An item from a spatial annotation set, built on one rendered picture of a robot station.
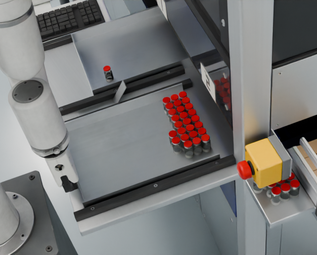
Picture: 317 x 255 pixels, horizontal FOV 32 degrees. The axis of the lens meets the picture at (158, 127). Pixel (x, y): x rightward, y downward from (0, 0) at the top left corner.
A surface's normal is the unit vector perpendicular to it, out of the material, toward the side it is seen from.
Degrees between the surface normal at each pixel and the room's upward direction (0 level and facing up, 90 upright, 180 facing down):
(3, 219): 90
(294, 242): 90
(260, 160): 0
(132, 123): 0
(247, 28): 90
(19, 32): 92
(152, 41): 0
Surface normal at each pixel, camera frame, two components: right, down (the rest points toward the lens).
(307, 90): 0.33, 0.70
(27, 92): -0.13, -0.64
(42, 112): 0.63, 0.54
